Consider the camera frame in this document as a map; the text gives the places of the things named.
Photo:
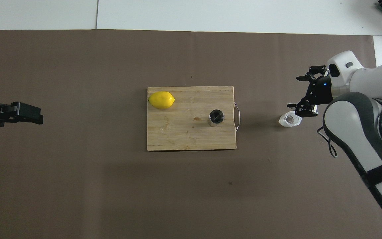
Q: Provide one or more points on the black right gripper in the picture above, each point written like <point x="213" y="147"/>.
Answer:
<point x="320" y="91"/>

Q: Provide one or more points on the clear cut glass tumbler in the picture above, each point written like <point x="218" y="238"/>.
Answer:
<point x="289" y="120"/>

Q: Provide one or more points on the stainless steel jigger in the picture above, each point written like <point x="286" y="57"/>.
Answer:
<point x="216" y="118"/>

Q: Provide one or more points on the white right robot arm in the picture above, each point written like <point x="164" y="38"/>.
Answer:
<point x="370" y="116"/>

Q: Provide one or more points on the brown paper table mat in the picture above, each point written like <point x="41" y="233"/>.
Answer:
<point x="111" y="186"/>

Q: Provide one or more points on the wooden cutting board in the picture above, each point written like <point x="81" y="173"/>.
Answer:
<point x="177" y="132"/>

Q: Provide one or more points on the yellow lemon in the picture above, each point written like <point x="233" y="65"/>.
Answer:
<point x="161" y="100"/>

